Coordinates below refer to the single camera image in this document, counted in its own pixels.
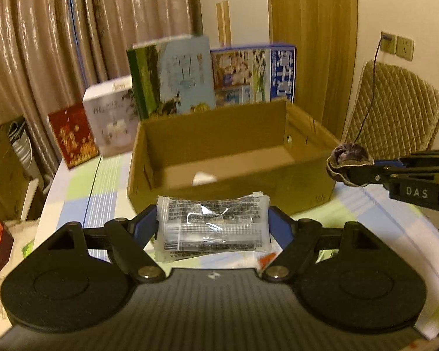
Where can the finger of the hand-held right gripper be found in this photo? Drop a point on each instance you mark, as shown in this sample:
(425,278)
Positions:
(373,176)
(387,162)

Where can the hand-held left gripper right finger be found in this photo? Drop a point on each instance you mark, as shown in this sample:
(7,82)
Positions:
(281,226)

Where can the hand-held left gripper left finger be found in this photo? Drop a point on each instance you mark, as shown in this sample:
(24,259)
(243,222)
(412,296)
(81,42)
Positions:
(146,223)

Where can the purple hair scrunchie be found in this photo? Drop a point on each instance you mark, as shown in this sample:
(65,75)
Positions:
(347,157)

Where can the clear plastic packet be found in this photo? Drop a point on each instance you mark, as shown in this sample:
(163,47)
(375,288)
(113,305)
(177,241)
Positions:
(212,226)

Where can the brown cardboard box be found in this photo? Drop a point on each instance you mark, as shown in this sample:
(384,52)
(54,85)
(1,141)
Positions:
(226,161)

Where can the small orange item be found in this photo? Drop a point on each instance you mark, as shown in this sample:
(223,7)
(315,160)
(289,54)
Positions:
(266,259)

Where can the quilted chair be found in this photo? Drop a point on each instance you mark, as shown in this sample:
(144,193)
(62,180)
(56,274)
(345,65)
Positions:
(391,106)

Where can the white item in box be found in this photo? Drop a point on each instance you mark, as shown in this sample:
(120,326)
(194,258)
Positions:
(204,178)

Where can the white product box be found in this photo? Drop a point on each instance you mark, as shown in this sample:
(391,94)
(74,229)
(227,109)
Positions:
(111,117)

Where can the red gold-patterned box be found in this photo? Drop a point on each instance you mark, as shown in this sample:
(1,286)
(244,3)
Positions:
(75,135)

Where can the green and blue box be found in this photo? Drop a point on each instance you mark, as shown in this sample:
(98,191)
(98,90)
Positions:
(175,76)

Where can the blue printed box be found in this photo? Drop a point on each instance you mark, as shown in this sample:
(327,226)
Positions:
(252,76)

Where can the cardboard carton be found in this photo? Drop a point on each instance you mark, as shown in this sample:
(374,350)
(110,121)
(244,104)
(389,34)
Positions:
(0,175)

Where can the wooden wardrobe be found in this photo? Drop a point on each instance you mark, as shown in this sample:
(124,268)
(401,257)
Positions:
(311,18)

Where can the beige curtain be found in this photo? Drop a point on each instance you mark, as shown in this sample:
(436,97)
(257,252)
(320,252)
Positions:
(77,33)

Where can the wall socket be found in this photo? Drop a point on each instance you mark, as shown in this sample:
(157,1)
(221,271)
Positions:
(405,48)
(389,42)

